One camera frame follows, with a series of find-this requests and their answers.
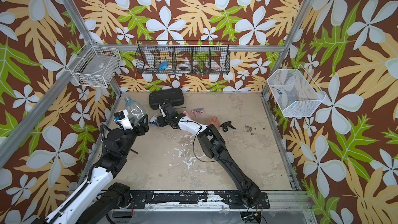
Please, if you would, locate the white wire basket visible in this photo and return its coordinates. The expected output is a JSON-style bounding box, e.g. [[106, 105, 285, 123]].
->
[[68, 46, 121, 88], [267, 66, 326, 118]]

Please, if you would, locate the white tape roll in basket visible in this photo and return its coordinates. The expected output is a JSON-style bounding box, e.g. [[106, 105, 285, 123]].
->
[[176, 63, 191, 71]]

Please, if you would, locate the clear blue spray bottle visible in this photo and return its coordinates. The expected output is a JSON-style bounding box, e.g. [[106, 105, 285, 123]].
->
[[124, 97, 147, 125]]

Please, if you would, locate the blue round item in basket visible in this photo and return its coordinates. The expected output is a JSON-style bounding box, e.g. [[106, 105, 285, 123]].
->
[[159, 61, 169, 70]]

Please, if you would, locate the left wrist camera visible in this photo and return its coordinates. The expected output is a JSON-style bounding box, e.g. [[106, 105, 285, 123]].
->
[[114, 110, 133, 131]]

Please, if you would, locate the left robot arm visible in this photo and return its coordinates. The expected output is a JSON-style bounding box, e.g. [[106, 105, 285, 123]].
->
[[33, 116, 149, 224]]

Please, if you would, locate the white wire basket left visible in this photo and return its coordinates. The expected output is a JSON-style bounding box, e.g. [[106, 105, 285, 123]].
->
[[68, 46, 121, 88]]

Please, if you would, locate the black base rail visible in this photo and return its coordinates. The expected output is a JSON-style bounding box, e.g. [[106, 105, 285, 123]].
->
[[124, 190, 271, 209]]

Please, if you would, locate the orange translucent spray bottle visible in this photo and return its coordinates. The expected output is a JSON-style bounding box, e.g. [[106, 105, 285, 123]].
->
[[209, 116, 221, 130]]

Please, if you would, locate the pink grey spray nozzle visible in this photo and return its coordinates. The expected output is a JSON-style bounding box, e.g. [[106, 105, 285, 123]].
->
[[191, 108, 205, 117]]

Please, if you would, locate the black wire wall basket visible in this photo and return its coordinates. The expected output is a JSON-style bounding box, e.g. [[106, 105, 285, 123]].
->
[[134, 40, 231, 75]]

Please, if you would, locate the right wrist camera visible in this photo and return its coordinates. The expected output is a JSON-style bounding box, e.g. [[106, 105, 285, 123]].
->
[[158, 105, 166, 118]]

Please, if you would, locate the white wire basket right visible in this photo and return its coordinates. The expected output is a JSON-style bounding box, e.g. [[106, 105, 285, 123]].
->
[[267, 66, 326, 118]]

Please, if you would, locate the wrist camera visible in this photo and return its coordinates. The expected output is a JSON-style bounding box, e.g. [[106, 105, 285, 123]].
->
[[158, 105, 166, 118], [114, 110, 133, 131]]

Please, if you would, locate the pink spray bottle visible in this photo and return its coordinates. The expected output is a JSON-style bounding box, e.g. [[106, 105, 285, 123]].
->
[[183, 111, 192, 121]]

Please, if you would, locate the black plastic case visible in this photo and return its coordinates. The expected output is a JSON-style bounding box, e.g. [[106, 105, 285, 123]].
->
[[149, 88, 184, 110]]

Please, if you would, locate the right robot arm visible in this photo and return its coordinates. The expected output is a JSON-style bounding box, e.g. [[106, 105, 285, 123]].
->
[[157, 103, 261, 207]]

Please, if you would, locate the blue white spray nozzle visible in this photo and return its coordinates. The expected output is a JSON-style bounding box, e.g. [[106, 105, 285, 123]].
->
[[148, 115, 159, 127]]

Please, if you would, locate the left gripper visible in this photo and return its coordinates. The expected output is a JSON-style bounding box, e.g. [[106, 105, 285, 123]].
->
[[119, 113, 148, 157]]

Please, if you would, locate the black spray nozzle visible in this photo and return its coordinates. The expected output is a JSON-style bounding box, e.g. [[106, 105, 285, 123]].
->
[[220, 121, 236, 132]]

